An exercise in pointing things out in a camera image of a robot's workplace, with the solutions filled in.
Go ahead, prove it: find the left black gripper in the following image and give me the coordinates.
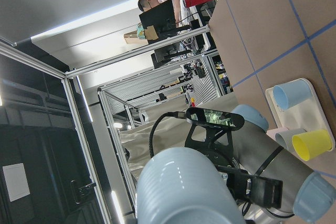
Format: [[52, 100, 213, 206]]
[[185, 125, 283, 208]]

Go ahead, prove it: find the pink cup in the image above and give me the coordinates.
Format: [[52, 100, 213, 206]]
[[266, 127, 288, 140]]

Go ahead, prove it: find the light blue cup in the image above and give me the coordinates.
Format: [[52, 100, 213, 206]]
[[273, 79, 312, 110], [136, 147, 245, 223]]

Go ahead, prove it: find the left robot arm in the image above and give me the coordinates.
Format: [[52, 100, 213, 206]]
[[185, 104, 335, 223]]

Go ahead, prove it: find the grey cup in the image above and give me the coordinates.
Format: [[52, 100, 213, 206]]
[[275, 128, 306, 153]]

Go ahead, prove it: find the yellow cup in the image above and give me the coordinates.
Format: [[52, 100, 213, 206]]
[[292, 129, 333, 161]]

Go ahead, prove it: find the cream plastic tray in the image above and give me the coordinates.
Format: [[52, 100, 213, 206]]
[[265, 78, 335, 151]]

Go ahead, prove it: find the black computer monitor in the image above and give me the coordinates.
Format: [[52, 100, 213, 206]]
[[139, 0, 177, 44]]

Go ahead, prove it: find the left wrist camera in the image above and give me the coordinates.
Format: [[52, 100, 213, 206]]
[[185, 107, 245, 131]]

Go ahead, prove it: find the aluminium frame post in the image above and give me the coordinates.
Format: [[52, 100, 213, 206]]
[[1, 25, 210, 223]]

